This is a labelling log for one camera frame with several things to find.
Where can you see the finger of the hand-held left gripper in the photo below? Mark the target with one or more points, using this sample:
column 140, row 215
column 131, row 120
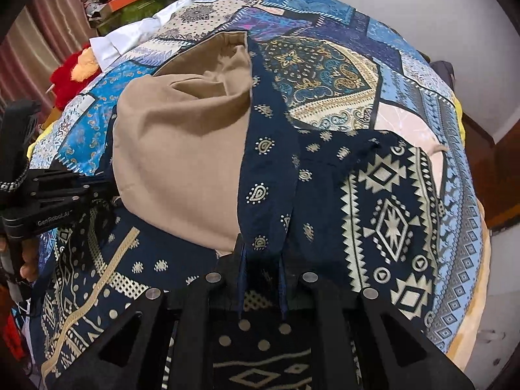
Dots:
column 61, row 178
column 77, row 199

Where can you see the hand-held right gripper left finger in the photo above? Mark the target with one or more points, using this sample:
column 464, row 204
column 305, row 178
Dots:
column 239, row 280

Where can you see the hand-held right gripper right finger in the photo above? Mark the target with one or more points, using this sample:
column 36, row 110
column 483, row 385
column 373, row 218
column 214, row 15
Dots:
column 284, row 284

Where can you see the navy patterned hoodie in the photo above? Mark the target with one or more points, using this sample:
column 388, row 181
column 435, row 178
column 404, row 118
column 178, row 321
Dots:
column 386, row 219

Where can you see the person's left hand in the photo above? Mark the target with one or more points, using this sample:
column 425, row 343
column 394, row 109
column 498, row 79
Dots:
column 30, row 266

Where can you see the yellow cloth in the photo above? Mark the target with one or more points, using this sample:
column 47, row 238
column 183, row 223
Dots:
column 40, row 138

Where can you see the red plush toy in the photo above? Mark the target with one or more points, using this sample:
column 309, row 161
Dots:
column 67, row 77

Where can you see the striped brown curtain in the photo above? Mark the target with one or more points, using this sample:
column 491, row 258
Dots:
column 36, row 48

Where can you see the white shirt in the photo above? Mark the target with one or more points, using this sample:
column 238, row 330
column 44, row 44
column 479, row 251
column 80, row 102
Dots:
column 122, row 38

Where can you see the green patterned cloth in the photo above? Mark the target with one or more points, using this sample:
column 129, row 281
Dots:
column 138, row 16

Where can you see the orange box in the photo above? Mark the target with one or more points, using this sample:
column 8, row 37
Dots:
column 126, row 0

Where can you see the blue patchwork blanket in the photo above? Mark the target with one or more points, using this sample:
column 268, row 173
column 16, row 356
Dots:
column 325, row 69

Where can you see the dark grey bag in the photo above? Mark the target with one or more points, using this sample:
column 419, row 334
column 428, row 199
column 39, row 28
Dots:
column 445, row 73

